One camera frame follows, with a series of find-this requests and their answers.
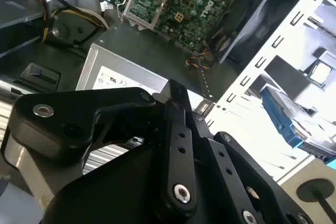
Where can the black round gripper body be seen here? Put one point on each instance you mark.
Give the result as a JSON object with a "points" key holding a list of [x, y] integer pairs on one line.
{"points": [[118, 195]]}

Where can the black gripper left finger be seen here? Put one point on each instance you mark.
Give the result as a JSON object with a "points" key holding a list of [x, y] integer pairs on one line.
{"points": [[118, 98]]}

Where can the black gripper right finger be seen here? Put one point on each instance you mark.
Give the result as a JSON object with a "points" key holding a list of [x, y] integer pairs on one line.
{"points": [[223, 161]]}

